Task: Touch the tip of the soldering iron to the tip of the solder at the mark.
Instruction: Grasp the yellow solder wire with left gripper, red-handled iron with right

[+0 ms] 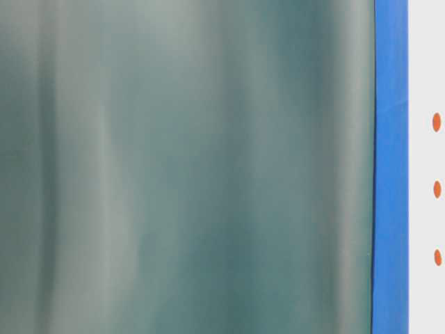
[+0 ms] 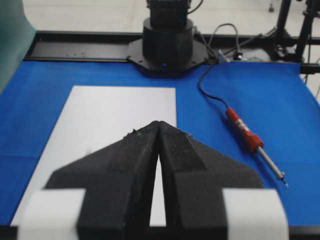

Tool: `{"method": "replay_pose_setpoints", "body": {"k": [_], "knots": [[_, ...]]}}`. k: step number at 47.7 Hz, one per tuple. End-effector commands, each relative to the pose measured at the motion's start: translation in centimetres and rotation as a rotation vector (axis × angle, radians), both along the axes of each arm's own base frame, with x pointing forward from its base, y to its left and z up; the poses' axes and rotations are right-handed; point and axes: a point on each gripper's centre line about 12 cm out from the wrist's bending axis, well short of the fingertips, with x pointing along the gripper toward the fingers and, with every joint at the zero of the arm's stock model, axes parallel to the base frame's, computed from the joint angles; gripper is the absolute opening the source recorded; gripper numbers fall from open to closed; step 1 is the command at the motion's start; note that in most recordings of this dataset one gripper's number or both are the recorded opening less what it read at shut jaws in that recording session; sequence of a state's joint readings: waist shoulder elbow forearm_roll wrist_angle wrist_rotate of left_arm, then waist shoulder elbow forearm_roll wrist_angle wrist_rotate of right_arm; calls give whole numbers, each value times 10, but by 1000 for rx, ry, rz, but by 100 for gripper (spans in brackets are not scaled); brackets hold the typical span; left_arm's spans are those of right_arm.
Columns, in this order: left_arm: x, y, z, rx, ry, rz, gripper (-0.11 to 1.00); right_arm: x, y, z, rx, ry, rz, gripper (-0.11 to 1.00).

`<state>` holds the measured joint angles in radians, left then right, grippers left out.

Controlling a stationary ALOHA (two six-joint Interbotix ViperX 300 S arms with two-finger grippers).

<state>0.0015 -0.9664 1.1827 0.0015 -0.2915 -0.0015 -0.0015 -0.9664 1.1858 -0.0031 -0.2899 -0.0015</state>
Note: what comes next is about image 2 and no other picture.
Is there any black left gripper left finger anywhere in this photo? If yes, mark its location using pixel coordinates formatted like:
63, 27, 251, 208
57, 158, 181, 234
45, 121, 160, 240

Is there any black table edge rail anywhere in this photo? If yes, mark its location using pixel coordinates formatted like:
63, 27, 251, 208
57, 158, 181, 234
23, 30, 320, 63

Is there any red soldering iron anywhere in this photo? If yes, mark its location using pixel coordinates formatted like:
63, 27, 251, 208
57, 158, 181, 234
225, 107, 289, 188

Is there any black frame stand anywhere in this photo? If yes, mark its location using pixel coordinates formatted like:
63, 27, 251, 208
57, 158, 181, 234
266, 0, 320, 75

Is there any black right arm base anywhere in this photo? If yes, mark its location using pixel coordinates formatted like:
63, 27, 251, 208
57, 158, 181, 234
127, 0, 210, 75

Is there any black soldering iron cable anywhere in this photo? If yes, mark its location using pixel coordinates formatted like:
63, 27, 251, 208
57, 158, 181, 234
197, 23, 240, 111

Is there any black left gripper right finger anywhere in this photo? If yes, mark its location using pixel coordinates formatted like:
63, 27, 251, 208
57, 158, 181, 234
158, 121, 264, 240

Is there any blue table mat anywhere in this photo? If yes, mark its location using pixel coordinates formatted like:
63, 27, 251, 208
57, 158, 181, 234
0, 61, 320, 226

